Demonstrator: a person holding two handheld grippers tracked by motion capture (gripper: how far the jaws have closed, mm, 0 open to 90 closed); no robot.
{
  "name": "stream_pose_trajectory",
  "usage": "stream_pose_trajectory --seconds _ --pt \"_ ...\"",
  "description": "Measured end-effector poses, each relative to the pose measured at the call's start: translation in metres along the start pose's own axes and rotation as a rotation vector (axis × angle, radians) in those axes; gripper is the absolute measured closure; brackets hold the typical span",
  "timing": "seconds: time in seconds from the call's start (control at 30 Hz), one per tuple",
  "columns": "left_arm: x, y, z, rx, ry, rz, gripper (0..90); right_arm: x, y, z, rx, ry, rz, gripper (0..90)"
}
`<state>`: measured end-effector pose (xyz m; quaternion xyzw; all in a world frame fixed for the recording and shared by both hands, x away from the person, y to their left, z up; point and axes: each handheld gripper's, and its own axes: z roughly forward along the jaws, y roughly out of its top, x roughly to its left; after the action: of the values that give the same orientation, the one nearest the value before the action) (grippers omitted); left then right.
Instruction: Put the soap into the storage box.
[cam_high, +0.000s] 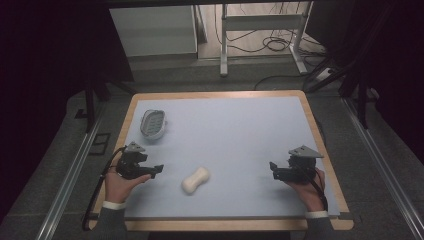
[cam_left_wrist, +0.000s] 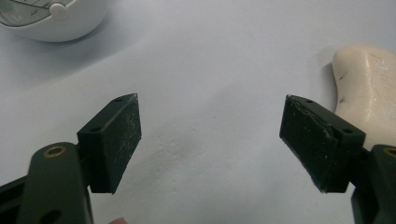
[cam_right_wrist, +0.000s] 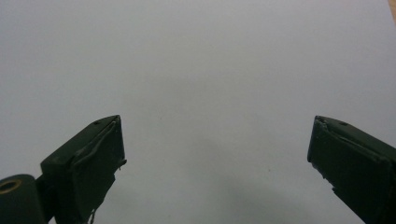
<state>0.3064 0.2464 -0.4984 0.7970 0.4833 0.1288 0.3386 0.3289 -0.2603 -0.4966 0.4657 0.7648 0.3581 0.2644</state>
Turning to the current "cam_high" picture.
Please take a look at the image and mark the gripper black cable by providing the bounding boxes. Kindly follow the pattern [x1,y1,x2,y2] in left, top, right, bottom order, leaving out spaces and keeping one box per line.
[308,169,329,212]
[81,145,128,232]

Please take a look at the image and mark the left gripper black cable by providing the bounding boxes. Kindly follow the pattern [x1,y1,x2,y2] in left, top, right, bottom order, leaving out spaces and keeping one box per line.
[81,145,128,232]

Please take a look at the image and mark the black floor cables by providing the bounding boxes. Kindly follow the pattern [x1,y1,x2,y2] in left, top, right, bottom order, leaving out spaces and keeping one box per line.
[213,2,329,91]

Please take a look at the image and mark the light blue table mat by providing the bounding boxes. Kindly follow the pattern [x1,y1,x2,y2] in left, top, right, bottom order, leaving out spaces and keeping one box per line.
[123,95,341,219]

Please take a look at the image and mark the black tripod stand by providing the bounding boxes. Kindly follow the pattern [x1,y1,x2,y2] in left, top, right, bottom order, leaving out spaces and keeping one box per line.
[304,6,394,130]
[74,74,136,134]

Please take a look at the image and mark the metal floor rail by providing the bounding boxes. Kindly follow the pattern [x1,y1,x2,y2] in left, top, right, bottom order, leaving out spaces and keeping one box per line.
[34,106,108,240]
[341,97,424,240]

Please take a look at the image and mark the white power strip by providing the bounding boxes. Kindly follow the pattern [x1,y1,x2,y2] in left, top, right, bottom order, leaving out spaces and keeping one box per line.
[315,67,335,82]

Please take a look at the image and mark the person's right hand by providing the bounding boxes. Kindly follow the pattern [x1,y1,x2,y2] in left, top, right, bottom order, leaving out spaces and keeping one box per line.
[283,167,326,214]

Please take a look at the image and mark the white metal stand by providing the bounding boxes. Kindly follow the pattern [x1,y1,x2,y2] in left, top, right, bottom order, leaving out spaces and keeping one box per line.
[219,1,314,78]

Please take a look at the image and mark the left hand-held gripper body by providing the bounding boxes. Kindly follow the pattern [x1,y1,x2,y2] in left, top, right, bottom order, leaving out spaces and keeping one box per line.
[115,141,156,181]

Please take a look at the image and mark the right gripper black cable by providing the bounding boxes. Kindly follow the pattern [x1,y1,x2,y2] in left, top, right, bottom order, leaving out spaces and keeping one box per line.
[308,169,329,212]

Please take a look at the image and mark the white soap bar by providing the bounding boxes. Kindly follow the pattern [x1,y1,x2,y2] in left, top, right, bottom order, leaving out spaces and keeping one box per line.
[181,166,211,196]

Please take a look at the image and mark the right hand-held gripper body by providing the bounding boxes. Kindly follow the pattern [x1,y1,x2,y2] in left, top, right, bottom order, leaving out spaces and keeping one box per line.
[273,144,325,185]

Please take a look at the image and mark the person's left hand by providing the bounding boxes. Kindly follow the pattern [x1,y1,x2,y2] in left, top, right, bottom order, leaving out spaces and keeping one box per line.
[104,156,152,204]

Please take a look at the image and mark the white soap dish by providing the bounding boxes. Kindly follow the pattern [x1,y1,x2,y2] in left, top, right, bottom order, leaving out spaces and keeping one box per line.
[139,109,168,141]

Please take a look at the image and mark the white cabinet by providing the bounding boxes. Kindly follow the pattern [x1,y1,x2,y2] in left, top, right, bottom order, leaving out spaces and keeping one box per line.
[109,4,198,58]

